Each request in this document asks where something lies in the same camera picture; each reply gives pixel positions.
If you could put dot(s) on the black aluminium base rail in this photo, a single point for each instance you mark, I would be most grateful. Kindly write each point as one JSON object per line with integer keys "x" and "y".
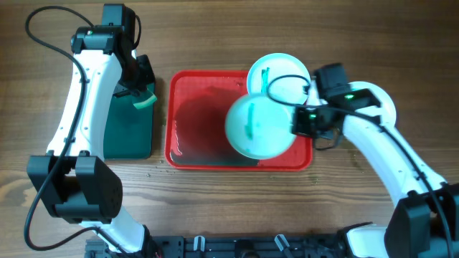
{"x": 282, "y": 246}

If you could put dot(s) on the green yellow scrub sponge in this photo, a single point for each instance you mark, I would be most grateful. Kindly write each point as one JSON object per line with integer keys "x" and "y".
{"x": 144, "y": 100}

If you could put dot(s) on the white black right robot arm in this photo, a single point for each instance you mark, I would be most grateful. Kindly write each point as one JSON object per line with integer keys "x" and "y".
{"x": 425, "y": 218}

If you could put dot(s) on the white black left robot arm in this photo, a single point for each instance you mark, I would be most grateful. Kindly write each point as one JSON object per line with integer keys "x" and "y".
{"x": 109, "y": 105}

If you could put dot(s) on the red plastic tray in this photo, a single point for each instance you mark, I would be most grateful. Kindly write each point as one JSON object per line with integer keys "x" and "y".
{"x": 195, "y": 138}

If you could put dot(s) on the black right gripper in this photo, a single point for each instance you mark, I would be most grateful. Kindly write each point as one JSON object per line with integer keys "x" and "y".
{"x": 300, "y": 127}

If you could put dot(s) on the large white plate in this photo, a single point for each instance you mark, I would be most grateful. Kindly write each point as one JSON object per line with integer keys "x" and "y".
{"x": 284, "y": 76}

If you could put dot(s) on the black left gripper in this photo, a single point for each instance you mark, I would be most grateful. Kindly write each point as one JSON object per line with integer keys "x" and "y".
{"x": 148, "y": 77}

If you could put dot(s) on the black tub with green water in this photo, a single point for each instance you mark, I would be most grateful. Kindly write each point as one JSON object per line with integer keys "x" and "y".
{"x": 128, "y": 131}

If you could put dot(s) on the small white plate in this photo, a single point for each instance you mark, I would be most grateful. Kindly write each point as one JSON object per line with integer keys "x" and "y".
{"x": 371, "y": 99}

